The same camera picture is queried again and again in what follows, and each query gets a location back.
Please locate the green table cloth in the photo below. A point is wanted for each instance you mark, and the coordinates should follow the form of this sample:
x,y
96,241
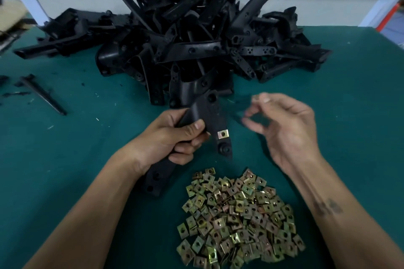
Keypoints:
x,y
63,165

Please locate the person's left hand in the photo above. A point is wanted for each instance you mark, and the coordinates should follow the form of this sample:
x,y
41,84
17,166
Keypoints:
x,y
158,146

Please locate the pile of brass clip nuts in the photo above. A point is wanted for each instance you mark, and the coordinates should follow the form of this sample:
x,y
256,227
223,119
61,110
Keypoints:
x,y
240,221

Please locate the brown cardboard piece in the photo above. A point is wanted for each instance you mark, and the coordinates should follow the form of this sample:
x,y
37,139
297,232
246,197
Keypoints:
x,y
11,13

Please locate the thin black plastic strip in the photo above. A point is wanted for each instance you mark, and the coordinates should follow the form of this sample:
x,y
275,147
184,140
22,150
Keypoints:
x,y
43,95

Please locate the small black plastic scrap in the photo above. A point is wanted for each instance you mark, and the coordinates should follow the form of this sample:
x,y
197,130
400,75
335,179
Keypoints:
x,y
3,80

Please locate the person's left forearm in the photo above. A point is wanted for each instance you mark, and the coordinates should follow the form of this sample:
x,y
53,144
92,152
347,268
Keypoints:
x,y
82,221

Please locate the pile of black plastic brackets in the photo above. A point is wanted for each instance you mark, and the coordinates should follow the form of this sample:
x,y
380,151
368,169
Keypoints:
x,y
183,35

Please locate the black plastic bracket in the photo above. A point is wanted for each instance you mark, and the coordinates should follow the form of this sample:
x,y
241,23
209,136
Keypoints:
x,y
211,111

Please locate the person's right hand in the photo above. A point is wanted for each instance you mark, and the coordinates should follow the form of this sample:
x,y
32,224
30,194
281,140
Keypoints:
x,y
293,136

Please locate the person's right forearm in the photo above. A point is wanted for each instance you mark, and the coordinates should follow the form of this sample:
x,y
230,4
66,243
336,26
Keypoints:
x,y
353,221

